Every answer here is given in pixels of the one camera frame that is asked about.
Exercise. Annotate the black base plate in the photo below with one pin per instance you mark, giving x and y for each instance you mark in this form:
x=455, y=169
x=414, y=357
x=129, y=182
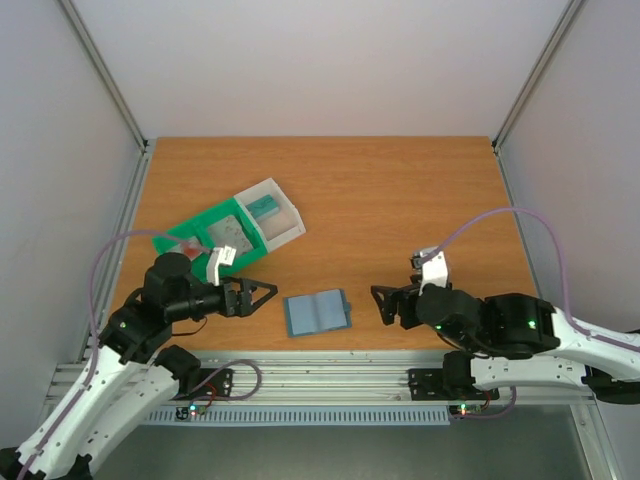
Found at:
x=428, y=385
x=220, y=385

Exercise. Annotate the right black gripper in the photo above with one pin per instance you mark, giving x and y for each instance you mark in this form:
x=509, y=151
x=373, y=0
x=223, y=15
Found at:
x=405, y=304

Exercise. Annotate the blue card holder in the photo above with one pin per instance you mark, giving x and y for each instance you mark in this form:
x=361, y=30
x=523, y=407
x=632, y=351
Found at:
x=317, y=313

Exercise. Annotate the right aluminium frame post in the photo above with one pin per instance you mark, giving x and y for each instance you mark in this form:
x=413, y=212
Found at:
x=552, y=45

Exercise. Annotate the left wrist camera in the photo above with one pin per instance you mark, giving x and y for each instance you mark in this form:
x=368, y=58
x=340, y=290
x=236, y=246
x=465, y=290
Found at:
x=219, y=257

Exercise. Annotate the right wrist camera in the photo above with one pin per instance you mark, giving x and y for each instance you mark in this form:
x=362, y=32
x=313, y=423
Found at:
x=430, y=268

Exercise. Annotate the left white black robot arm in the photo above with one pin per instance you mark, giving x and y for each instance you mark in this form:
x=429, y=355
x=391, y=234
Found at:
x=133, y=370

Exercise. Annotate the left aluminium frame post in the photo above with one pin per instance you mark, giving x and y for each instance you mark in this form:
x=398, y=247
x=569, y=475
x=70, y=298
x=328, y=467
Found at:
x=80, y=30

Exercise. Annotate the left small circuit board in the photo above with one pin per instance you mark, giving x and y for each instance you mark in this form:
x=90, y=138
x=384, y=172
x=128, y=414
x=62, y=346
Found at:
x=189, y=413

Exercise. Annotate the red patterned card in bin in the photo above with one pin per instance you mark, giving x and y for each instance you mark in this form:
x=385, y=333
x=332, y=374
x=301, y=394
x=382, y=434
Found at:
x=191, y=248

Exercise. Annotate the small circuit board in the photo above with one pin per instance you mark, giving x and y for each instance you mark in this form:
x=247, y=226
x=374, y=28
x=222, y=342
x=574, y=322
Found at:
x=466, y=409
x=189, y=413

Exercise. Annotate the right small circuit board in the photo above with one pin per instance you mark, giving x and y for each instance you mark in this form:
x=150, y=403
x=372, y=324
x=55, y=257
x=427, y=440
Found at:
x=466, y=409

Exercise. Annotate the grey slotted cable duct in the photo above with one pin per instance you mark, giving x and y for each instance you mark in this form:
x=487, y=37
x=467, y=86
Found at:
x=282, y=416

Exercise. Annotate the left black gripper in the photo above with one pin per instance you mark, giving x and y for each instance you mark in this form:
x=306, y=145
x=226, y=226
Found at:
x=245, y=306

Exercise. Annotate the white plastic bin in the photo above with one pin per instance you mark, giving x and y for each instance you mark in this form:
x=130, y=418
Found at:
x=279, y=229

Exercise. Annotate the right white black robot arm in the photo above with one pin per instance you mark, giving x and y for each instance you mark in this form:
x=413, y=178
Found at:
x=510, y=340

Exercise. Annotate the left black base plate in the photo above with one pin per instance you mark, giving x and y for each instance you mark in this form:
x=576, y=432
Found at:
x=220, y=385

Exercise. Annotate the green plastic bin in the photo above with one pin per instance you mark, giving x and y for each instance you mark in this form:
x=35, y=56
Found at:
x=196, y=227

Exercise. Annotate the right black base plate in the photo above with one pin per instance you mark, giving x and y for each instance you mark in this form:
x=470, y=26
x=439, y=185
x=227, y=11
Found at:
x=428, y=385

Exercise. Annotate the front aluminium rail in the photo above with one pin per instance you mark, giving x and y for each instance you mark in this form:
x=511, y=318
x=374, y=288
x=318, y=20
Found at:
x=377, y=377

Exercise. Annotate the white card in middle compartment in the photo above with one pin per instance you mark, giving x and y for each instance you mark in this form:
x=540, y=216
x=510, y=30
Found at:
x=229, y=231

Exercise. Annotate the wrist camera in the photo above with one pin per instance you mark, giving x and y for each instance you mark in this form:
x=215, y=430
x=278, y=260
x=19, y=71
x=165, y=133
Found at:
x=219, y=257
x=430, y=268

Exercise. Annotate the teal card stack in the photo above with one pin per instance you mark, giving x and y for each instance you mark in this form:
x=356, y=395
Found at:
x=263, y=208

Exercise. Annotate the aluminium frame post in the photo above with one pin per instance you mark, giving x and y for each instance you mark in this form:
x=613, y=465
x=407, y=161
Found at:
x=80, y=30
x=552, y=45

